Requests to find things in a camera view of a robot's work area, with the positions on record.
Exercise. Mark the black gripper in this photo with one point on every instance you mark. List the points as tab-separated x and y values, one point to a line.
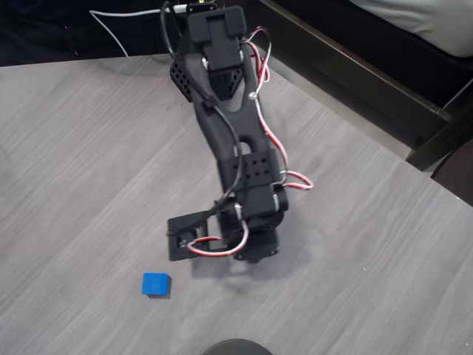
261	252

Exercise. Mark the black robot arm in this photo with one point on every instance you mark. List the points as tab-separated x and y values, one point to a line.
229	122

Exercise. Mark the black perforated arm base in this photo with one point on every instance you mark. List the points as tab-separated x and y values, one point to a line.
182	79

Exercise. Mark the blue cube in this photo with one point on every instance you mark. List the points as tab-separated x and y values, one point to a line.
154	284

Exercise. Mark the dark round stand base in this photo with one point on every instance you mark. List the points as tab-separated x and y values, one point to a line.
236	347

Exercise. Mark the dark round stool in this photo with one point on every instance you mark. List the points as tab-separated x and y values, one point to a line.
456	177

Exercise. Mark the white mattress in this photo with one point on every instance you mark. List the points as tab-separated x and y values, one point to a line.
425	22

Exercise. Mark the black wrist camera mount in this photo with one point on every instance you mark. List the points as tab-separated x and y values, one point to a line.
183	236

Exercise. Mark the dark wooden bed frame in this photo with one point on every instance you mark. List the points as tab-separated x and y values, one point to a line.
343	70

